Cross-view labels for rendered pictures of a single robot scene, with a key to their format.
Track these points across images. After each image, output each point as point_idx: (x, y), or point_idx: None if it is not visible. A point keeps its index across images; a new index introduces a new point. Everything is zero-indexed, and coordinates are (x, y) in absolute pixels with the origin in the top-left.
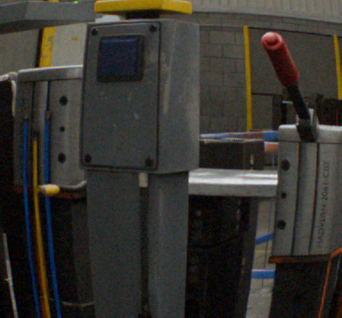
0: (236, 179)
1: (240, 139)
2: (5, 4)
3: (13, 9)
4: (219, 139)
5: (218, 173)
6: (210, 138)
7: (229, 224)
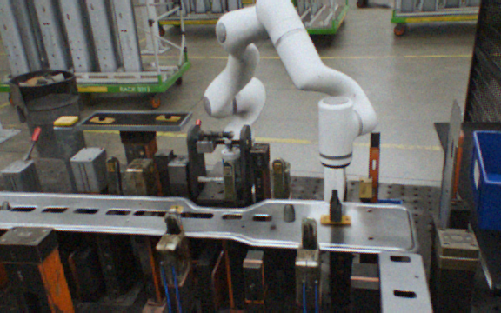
0: (39, 193)
1: (9, 236)
2: (102, 110)
3: (99, 112)
4: (21, 231)
5: (36, 212)
6: (24, 231)
7: None
